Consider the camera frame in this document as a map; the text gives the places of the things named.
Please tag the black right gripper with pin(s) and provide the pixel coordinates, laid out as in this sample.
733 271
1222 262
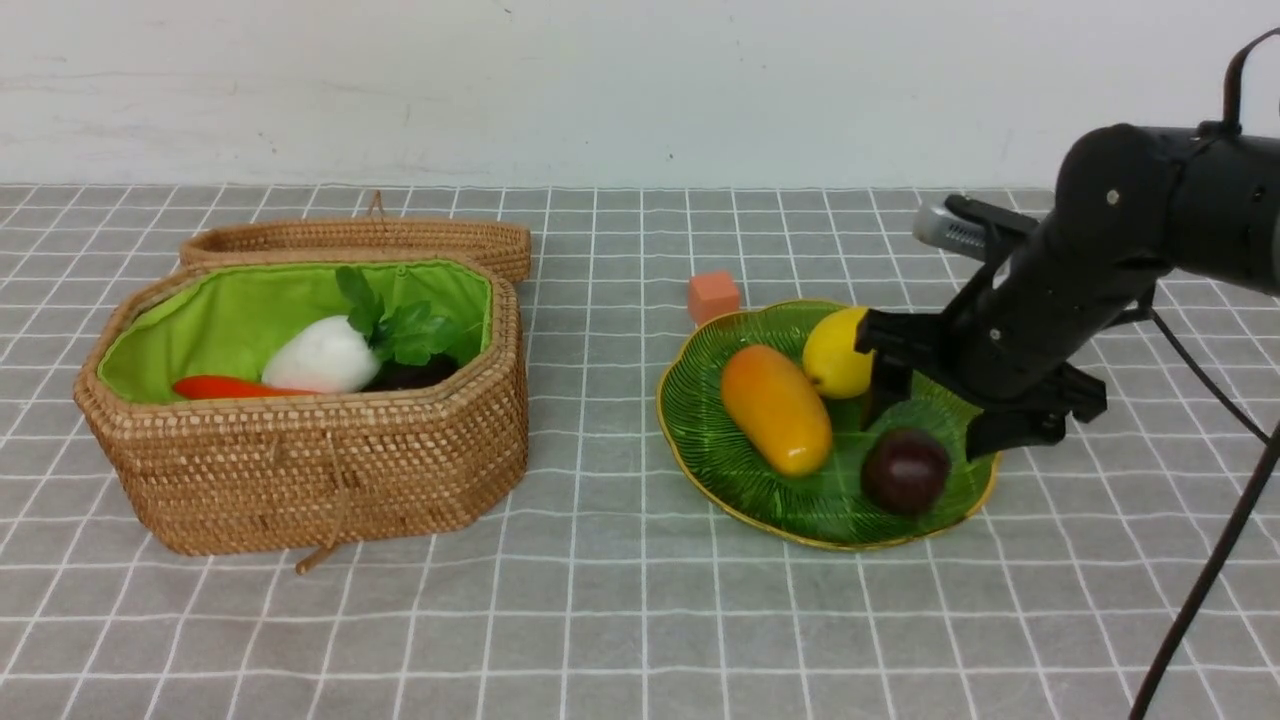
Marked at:
1013 366

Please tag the dark purple round fruit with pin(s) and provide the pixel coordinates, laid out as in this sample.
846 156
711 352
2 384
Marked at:
905 472

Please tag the yellow lemon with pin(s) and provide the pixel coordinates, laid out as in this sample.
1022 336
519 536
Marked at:
830 360

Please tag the orange yellow mango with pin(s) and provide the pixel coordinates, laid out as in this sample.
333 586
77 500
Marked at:
768 397

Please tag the dark eggplant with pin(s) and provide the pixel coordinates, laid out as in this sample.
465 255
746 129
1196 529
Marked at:
395 376

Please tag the white radish with green leaves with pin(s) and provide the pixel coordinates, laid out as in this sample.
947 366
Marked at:
342 353

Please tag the red chili pepper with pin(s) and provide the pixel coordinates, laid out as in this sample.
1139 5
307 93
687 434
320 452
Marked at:
217 387

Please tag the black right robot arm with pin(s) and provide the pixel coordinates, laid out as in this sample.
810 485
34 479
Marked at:
1131 205

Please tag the small orange cube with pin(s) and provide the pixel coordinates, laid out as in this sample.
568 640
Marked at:
712 294

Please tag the grey checked tablecloth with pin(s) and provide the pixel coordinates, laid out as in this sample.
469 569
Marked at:
605 587

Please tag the woven rattan basket lid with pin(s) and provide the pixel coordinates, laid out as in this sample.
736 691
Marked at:
501 248

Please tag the woven rattan basket green lining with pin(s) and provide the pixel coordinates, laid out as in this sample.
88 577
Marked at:
248 475

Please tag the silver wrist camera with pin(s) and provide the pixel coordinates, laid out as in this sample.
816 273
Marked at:
972 228

